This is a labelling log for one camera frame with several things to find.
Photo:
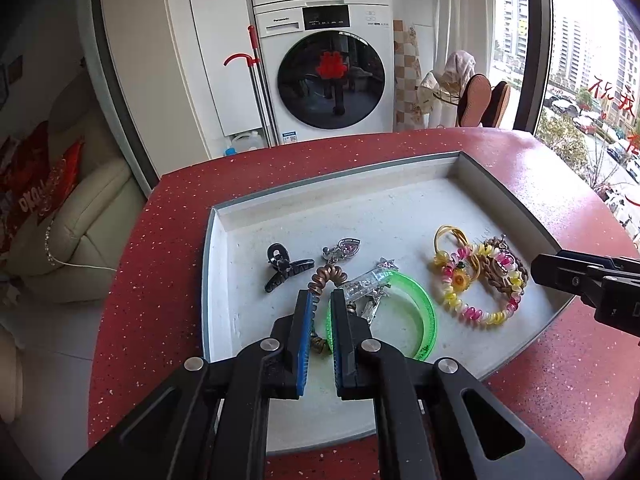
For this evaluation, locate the black hair claw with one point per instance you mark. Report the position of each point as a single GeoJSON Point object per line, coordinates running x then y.
{"type": "Point", "coordinates": [280, 265]}

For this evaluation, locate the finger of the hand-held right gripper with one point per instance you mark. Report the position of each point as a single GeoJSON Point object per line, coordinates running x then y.
{"type": "Point", "coordinates": [557, 272]}
{"type": "Point", "coordinates": [625, 267]}

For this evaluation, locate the white cabinet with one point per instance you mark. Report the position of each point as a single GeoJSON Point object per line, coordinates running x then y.
{"type": "Point", "coordinates": [220, 35]}

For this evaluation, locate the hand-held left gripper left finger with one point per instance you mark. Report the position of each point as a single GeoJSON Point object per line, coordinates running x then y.
{"type": "Point", "coordinates": [302, 340]}

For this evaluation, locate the pale hanging towel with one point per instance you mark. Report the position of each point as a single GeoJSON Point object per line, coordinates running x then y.
{"type": "Point", "coordinates": [460, 70]}

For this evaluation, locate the grey jewelry tray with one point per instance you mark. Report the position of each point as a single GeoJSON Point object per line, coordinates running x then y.
{"type": "Point", "coordinates": [390, 210]}

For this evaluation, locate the red cushion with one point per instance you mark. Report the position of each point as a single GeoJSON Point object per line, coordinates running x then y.
{"type": "Point", "coordinates": [35, 185]}

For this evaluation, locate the brown slipper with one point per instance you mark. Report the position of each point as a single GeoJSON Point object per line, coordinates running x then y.
{"type": "Point", "coordinates": [475, 100]}
{"type": "Point", "coordinates": [500, 105]}

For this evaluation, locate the cream leather sofa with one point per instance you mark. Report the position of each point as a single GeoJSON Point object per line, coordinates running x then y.
{"type": "Point", "coordinates": [85, 210]}

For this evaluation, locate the white detergent jug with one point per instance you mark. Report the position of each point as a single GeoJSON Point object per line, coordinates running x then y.
{"type": "Point", "coordinates": [245, 142]}

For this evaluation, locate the green plastic bangle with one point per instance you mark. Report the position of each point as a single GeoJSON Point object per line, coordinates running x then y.
{"type": "Point", "coordinates": [427, 315]}

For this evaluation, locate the star rhinestone hair clip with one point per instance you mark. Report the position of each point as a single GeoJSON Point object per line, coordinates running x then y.
{"type": "Point", "coordinates": [367, 282]}

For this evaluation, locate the heart rhinestone hair clip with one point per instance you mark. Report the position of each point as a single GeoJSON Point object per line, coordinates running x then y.
{"type": "Point", "coordinates": [347, 249]}

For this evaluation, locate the white washing machine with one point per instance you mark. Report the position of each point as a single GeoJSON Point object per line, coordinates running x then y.
{"type": "Point", "coordinates": [330, 80]}

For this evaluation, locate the beige bag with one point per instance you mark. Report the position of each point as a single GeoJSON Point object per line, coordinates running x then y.
{"type": "Point", "coordinates": [432, 100]}

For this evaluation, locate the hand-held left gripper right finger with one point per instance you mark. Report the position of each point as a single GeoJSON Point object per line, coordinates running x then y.
{"type": "Point", "coordinates": [338, 345]}

